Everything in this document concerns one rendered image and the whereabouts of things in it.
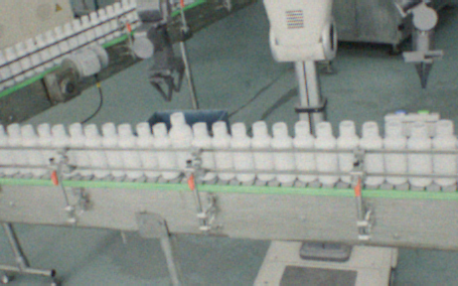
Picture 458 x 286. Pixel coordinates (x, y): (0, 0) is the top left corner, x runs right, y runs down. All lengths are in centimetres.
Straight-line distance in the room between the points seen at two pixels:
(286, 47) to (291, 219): 70
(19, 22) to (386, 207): 458
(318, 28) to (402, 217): 77
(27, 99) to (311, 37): 153
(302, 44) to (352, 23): 331
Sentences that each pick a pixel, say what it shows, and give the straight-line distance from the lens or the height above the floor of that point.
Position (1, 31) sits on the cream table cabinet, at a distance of 564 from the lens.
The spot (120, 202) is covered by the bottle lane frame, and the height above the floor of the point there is 93.
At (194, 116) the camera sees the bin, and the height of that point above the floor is 92.
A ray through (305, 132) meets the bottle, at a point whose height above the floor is 115.
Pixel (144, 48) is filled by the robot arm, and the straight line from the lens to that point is 154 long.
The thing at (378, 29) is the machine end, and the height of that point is 24.
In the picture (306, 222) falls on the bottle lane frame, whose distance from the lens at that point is 169.
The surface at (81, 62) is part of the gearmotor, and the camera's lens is 307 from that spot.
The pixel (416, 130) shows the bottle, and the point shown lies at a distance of 153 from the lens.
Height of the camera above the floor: 186
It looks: 26 degrees down
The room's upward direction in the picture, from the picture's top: 11 degrees counter-clockwise
